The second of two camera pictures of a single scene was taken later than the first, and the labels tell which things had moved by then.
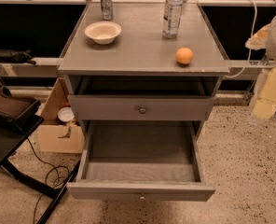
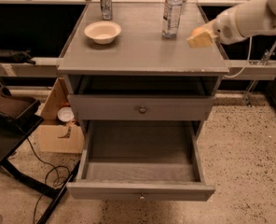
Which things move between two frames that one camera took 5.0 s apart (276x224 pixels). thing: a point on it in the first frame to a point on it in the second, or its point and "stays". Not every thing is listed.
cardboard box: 59,136 stays
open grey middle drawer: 144,161 stays
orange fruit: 184,55 to 198,30
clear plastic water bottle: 172,12 stays
